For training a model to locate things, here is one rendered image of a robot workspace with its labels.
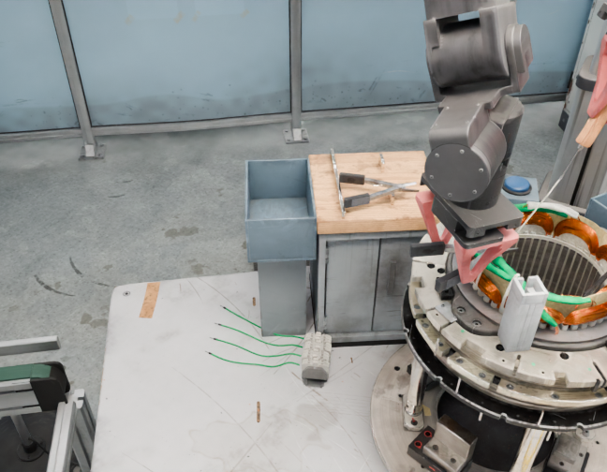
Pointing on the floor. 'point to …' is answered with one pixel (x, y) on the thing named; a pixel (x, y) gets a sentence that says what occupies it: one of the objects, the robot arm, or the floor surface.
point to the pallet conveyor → (43, 400)
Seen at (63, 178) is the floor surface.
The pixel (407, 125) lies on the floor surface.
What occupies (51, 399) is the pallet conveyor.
